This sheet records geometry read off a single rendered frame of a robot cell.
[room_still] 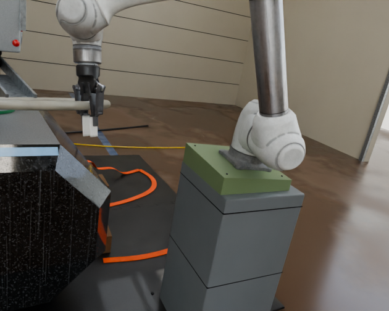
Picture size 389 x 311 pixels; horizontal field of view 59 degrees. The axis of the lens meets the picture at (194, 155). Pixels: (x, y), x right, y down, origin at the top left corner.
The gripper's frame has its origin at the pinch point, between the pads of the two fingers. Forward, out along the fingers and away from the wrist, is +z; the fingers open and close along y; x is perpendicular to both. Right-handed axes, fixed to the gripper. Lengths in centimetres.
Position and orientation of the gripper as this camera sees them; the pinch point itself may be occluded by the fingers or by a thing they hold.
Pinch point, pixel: (89, 126)
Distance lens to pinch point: 122.1
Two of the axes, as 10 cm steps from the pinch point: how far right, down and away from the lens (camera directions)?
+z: -0.2, 9.9, 1.7
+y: -8.6, -1.0, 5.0
